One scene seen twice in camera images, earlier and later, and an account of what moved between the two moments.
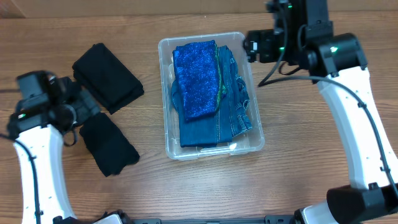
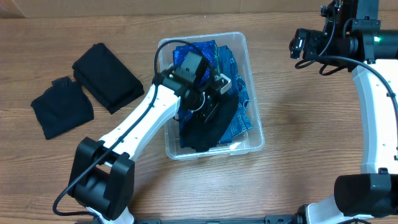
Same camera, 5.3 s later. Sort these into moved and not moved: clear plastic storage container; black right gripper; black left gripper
Moved: black right gripper; black left gripper
Not moved: clear plastic storage container
